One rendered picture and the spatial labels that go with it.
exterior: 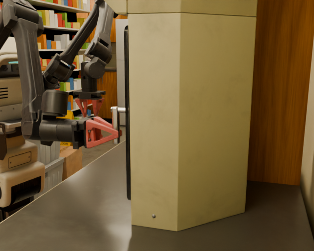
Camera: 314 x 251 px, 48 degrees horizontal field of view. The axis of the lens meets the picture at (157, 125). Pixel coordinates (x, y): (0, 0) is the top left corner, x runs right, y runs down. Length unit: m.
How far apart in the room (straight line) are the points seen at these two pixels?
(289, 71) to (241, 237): 0.50
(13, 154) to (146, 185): 1.00
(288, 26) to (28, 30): 0.74
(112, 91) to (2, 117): 4.76
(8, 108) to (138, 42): 0.98
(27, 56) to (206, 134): 0.56
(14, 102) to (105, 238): 1.00
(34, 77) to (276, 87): 0.68
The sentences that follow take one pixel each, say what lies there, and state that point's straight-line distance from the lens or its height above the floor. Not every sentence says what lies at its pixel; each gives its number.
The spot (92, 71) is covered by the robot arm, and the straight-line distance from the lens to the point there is 1.22.
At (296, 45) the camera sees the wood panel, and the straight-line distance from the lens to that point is 1.08.
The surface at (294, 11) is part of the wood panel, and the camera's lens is 1.08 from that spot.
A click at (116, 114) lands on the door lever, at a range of 0.83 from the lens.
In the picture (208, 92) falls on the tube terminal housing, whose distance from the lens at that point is 0.77.
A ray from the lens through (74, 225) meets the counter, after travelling 0.87.
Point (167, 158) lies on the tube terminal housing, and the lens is 0.76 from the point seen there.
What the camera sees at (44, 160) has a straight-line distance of 3.24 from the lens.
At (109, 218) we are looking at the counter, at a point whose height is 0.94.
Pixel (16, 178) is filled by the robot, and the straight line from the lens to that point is 1.69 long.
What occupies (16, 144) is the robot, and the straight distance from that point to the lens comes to 1.74.
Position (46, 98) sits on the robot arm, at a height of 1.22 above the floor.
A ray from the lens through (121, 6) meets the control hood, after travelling 0.76.
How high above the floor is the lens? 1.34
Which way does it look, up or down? 12 degrees down
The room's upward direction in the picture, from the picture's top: straight up
